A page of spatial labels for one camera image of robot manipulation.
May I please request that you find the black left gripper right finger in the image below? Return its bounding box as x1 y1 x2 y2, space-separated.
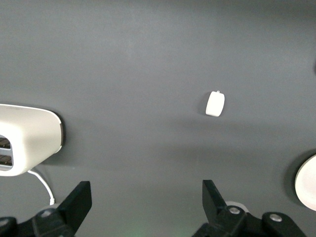
191 179 308 237

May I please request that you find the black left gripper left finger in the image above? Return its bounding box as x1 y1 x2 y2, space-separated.
0 181 92 237

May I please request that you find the round beige plate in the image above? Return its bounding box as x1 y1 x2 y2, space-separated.
294 154 316 212

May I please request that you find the small white bun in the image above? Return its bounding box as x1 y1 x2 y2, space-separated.
205 90 226 117

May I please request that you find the cream white toaster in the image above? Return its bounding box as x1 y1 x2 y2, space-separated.
0 103 66 177

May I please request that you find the white toaster power cable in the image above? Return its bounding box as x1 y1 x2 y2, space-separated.
27 169 56 206

